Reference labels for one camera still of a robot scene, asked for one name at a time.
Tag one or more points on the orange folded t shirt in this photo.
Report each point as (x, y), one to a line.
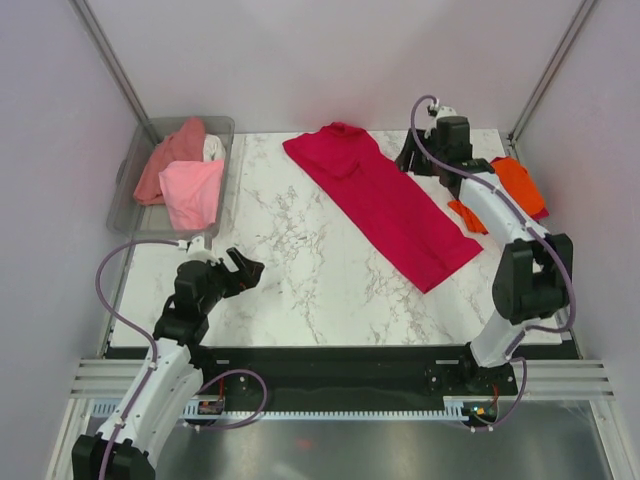
(517, 182)

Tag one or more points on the folded magenta t shirt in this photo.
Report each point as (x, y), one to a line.
(543, 213)

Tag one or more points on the right aluminium frame post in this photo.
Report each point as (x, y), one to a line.
(563, 48)

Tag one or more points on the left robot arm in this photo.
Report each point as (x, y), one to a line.
(129, 442)

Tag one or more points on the left aluminium frame post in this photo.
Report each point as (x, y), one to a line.
(91, 24)

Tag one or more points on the white t shirt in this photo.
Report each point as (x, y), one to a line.
(213, 148)

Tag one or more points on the aluminium frame post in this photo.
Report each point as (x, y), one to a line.
(563, 48)
(91, 24)

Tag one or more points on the light pink t shirt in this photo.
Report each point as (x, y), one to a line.
(191, 192)

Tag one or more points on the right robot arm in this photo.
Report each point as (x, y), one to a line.
(533, 277)

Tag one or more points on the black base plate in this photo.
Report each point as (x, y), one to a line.
(344, 378)

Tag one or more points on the white slotted cable duct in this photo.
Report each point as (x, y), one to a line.
(451, 411)

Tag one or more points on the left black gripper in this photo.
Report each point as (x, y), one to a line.
(246, 276)

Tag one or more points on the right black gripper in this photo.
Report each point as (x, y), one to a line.
(404, 156)

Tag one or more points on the magenta t shirt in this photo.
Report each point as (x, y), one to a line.
(393, 212)
(543, 213)

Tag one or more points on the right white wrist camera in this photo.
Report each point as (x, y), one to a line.
(437, 110)

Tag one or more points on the clear plastic bin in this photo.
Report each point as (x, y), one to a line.
(133, 220)

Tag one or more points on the dusty rose t shirt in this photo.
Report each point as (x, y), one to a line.
(186, 144)

